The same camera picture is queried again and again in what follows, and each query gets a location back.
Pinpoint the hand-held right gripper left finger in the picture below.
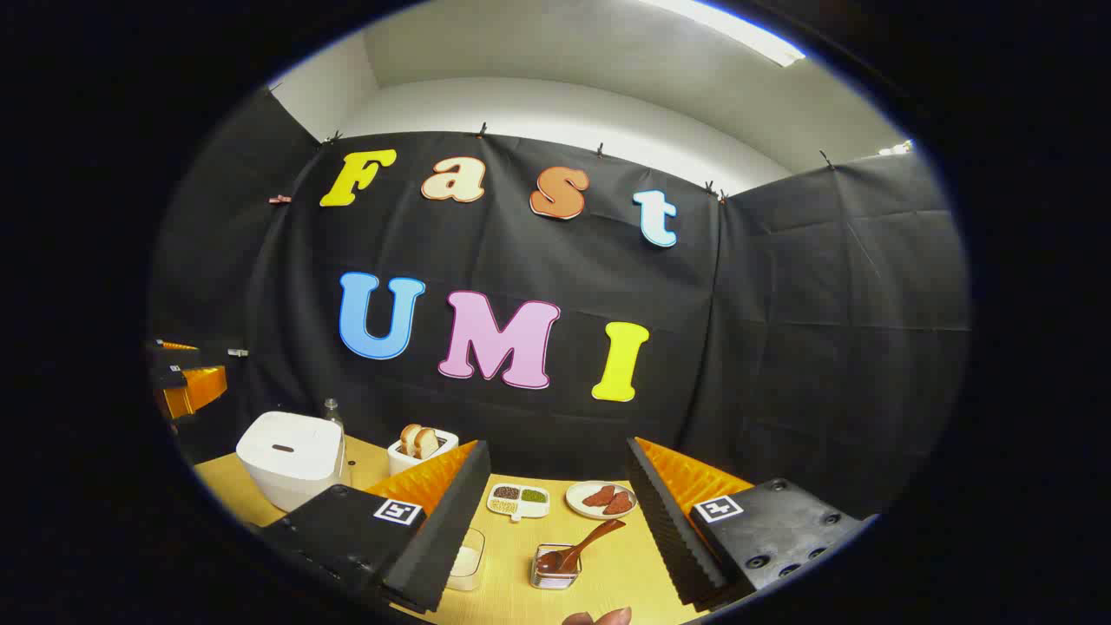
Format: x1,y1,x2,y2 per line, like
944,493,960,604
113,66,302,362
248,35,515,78
260,440,492,615

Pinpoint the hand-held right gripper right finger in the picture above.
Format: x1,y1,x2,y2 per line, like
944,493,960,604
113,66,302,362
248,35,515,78
627,437,878,613

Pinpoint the clear container of rice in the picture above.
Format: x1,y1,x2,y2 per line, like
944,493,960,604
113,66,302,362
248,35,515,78
444,528,486,593

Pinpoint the brown wooden spoon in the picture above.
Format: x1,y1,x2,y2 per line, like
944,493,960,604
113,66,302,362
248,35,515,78
536,519,627,576

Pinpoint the wire chopstick holder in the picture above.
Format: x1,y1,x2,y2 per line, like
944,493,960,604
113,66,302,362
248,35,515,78
530,543,582,591

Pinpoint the white rice cooker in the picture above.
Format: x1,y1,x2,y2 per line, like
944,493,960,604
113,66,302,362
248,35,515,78
236,411,345,513

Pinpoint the white divided bean dish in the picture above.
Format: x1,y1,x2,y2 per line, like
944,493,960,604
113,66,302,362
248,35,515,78
487,484,551,523

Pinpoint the white toaster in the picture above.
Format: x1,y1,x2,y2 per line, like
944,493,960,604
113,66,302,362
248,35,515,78
387,428,459,477

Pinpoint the white round plate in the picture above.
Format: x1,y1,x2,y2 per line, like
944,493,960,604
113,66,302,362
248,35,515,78
566,481,638,520

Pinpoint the black backdrop cloth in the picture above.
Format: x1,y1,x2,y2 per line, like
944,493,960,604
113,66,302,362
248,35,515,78
148,87,970,522

